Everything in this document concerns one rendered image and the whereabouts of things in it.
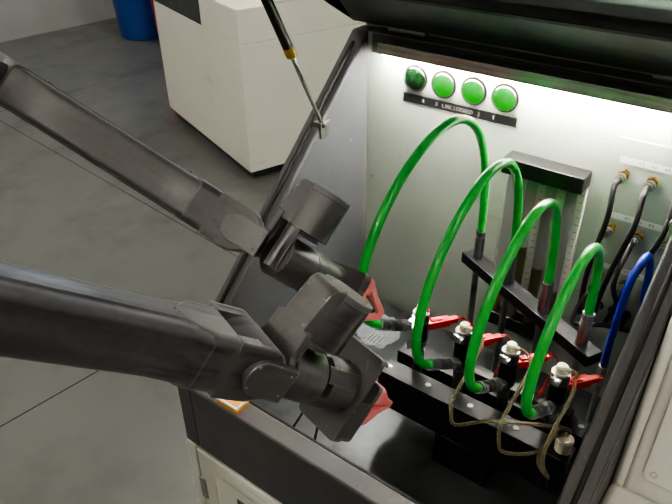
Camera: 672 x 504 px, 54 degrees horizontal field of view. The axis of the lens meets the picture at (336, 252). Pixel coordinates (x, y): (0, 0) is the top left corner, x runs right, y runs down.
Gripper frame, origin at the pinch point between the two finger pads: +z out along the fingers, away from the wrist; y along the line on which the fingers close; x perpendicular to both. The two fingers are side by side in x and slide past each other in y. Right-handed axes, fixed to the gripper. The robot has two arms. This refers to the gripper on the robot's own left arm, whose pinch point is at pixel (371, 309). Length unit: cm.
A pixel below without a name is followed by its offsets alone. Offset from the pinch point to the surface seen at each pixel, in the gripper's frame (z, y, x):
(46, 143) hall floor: 72, 402, -17
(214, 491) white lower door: 22, 36, 44
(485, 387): 15.0, -12.5, 2.2
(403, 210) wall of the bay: 29, 33, -24
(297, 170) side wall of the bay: 1.5, 34.2, -17.9
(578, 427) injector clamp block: 35.6, -17.5, 0.6
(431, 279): -1.2, -8.3, -6.9
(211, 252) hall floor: 109, 218, -2
